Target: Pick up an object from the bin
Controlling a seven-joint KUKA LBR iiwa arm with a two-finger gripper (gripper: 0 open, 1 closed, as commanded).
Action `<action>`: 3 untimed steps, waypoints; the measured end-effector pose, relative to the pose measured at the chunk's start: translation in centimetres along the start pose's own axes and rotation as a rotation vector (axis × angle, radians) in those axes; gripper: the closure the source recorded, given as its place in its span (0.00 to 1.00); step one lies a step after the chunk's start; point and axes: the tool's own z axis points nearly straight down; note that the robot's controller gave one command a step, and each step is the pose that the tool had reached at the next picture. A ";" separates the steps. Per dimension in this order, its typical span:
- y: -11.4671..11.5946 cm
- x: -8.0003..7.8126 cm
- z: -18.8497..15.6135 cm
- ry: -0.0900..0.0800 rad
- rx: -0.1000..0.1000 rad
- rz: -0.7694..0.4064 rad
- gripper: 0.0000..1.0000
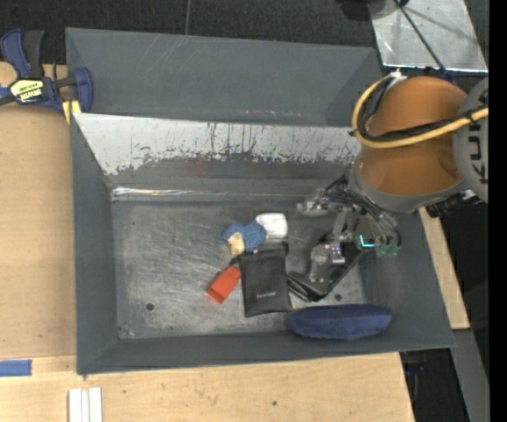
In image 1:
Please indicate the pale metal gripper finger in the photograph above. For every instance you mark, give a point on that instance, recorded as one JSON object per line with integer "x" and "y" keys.
{"x": 319, "y": 273}
{"x": 328, "y": 251}

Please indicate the dark blue sponge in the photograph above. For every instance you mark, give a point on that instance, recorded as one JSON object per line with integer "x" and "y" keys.
{"x": 341, "y": 321}

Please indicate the black soft pouch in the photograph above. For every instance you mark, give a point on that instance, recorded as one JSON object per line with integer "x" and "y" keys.
{"x": 264, "y": 284}

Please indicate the white box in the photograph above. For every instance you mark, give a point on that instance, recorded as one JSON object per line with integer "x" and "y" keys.
{"x": 274, "y": 224}

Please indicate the blue and beige toy animal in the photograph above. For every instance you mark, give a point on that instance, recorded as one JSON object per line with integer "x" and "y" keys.
{"x": 248, "y": 235}

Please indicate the red-orange block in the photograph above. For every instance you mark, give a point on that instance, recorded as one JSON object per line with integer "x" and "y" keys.
{"x": 224, "y": 285}

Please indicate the grey metal bin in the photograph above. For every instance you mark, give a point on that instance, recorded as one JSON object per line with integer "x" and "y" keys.
{"x": 169, "y": 271}

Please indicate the pale wood board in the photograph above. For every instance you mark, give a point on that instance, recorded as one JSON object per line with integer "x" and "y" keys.
{"x": 33, "y": 235}

